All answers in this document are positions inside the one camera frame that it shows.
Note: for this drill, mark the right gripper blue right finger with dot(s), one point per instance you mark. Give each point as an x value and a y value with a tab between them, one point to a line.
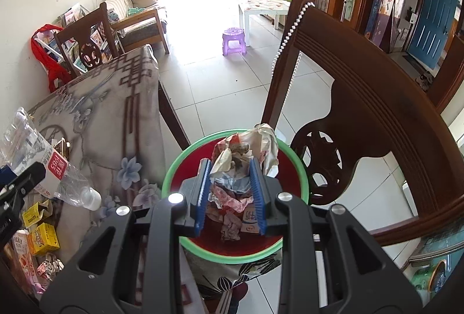
260	196

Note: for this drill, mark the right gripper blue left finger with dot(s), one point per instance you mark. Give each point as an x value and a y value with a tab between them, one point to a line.
201	194

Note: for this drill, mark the brown snack wrapper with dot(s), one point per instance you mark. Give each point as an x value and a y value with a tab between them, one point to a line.
230	198

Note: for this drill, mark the clear plastic bottle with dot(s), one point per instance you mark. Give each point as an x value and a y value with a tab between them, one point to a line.
22	145

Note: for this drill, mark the pink snack wrapper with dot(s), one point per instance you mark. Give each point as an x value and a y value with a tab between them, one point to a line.
50	267

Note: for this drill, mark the green rimmed red trash bin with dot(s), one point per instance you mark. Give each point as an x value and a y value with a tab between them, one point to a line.
251	247

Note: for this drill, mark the yellow carton box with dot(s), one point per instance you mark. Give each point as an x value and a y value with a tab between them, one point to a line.
37	212

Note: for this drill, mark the yellow drink carton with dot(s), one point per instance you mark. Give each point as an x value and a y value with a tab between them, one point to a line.
43	239

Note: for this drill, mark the floral grey tablecloth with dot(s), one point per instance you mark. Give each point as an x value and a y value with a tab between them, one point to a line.
111	118

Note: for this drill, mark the red fabric bag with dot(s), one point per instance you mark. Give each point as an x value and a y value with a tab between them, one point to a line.
55	72

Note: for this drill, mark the purple plastic stool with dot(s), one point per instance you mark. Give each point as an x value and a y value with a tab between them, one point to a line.
233	41

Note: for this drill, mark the dark wooden chair near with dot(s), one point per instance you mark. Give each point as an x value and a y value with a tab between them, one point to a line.
375	110

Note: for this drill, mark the dark wooden chair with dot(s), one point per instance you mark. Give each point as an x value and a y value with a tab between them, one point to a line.
79	33
375	110

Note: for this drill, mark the white coffee table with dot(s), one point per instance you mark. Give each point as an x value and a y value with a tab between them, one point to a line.
271	8

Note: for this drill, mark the dark wooden chair far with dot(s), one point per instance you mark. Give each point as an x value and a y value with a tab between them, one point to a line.
79	33

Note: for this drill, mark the wooden sofa with cushions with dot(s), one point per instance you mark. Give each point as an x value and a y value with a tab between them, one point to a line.
138	22

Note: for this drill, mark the blue entrance door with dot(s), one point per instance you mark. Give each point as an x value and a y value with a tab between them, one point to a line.
432	29

